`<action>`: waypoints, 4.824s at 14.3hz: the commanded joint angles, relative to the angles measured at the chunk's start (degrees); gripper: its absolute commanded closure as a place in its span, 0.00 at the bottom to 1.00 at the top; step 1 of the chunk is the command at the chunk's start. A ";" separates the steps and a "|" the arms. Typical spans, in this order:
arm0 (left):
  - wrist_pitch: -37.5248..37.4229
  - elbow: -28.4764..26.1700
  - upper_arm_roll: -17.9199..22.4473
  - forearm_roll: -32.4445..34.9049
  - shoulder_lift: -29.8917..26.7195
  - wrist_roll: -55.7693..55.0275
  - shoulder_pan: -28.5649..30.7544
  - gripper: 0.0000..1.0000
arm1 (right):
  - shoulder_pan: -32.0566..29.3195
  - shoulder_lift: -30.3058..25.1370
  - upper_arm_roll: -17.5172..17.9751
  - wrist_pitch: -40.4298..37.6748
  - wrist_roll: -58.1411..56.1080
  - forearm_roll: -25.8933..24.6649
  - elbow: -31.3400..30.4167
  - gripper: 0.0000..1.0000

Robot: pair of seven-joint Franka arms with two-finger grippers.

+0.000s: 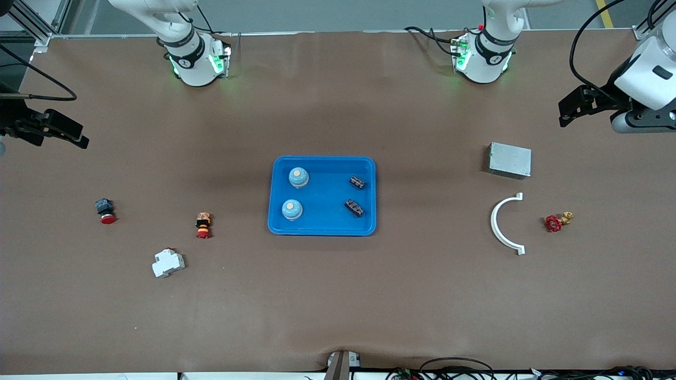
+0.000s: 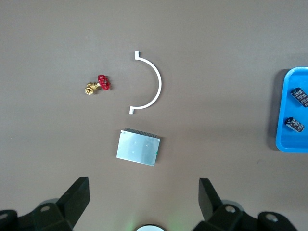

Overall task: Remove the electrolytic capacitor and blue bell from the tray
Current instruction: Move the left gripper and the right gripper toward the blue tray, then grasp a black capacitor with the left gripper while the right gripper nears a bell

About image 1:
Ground blue plastic tray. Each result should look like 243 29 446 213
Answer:
267 155 377 236

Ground white circuit breaker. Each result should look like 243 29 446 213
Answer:
151 247 186 279

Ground aluminium frame strut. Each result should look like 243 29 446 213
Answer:
0 0 72 53
632 0 676 42

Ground black base power cable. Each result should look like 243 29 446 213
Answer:
404 25 465 56
198 5 233 51

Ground white curved plastic bracket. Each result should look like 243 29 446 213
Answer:
490 192 527 257

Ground tangled black cables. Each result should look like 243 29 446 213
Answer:
528 364 676 380

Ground silver metal box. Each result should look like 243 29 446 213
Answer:
487 141 532 181

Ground red mushroom emergency stop button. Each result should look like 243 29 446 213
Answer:
95 197 118 225

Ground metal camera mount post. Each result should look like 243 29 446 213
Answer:
324 350 361 380

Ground black looped cable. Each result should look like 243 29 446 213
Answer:
420 357 496 380

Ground brass valve with red handwheel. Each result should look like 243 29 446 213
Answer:
544 211 575 234

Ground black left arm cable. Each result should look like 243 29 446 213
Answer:
569 0 629 101

